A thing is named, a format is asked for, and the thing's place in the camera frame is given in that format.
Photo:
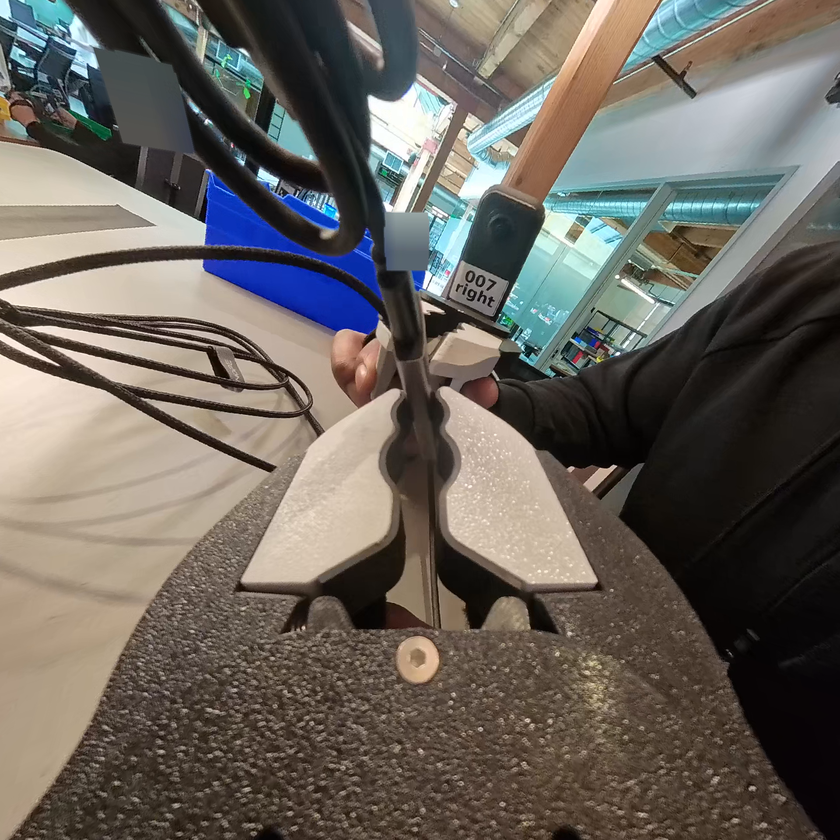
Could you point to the person's right forearm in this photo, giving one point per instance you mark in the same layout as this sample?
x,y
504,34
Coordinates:
x,y
590,407

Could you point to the large metal air duct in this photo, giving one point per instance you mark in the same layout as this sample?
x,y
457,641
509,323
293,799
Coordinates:
x,y
682,23

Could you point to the wooden post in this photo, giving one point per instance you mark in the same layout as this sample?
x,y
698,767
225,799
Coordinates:
x,y
577,92

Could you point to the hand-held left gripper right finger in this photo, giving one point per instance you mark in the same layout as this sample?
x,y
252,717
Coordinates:
x,y
512,512

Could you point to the black wall bracket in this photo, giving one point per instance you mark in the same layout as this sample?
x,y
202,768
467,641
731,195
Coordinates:
x,y
676,75

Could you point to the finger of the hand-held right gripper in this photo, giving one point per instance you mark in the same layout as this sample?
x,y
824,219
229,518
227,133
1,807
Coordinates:
x,y
469,358
387,361

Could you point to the small metal air duct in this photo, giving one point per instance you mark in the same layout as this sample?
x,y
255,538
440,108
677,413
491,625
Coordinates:
x,y
709,203

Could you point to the dark grey cabinet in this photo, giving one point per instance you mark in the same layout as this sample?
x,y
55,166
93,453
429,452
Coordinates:
x,y
174,180

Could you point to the person's right hand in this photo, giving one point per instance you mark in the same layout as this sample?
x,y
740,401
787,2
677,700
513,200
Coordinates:
x,y
351,367

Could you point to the person's black jacket torso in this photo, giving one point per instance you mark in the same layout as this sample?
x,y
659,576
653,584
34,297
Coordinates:
x,y
754,525

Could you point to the blue plastic bin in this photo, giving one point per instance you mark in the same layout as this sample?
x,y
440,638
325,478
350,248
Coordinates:
x,y
282,295

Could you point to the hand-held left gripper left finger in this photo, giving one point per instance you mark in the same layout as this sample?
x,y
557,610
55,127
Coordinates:
x,y
328,512

